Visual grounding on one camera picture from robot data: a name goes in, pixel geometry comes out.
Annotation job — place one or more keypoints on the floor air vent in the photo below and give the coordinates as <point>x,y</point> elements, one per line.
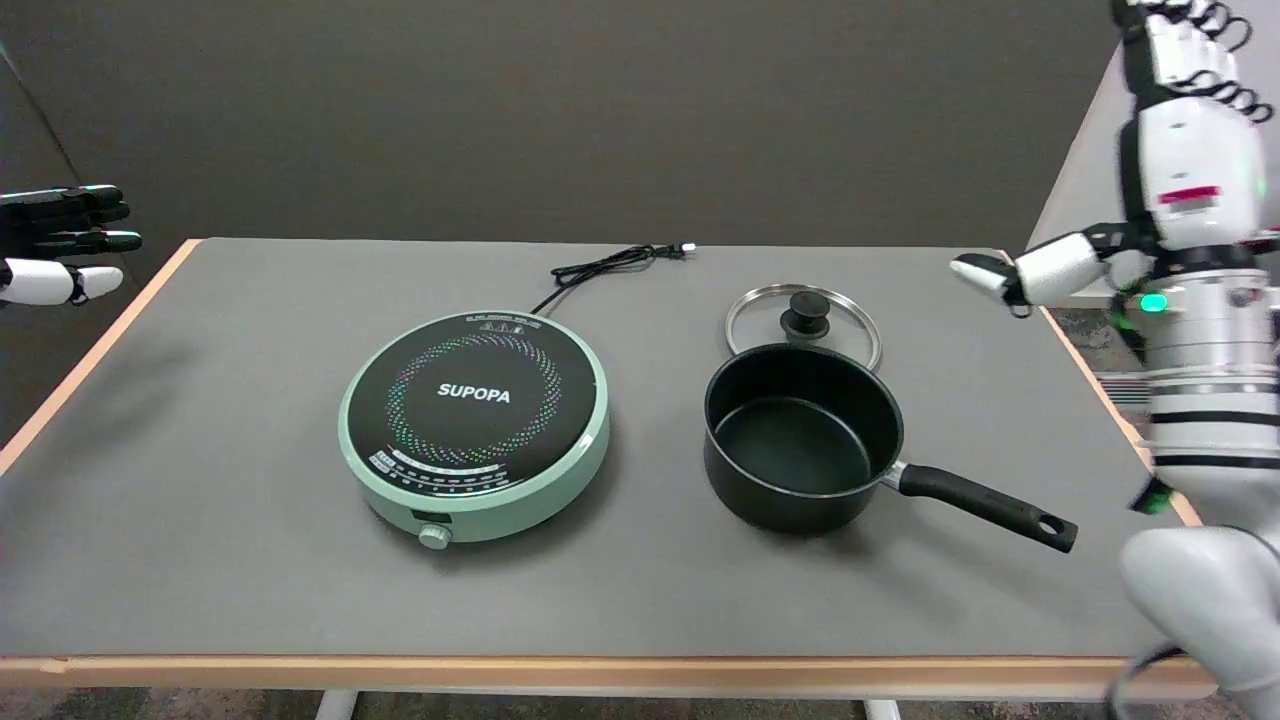
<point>1120,390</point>

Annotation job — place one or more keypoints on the grey table mat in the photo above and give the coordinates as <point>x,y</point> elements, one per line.
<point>250,500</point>

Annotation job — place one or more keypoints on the white table leg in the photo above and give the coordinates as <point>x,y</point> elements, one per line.
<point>882,710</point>
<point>336,706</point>

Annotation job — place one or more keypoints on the glass lid with black knob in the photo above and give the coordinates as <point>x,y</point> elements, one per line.
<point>760,315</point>

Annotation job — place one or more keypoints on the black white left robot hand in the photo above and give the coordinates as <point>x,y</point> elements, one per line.
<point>40,280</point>

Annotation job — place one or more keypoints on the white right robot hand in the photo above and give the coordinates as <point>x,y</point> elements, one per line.
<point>1190,160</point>

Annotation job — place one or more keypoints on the wooden edged table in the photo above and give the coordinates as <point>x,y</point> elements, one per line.
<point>400,672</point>

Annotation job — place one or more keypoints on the green round induction cooker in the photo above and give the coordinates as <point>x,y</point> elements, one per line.
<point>480,500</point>

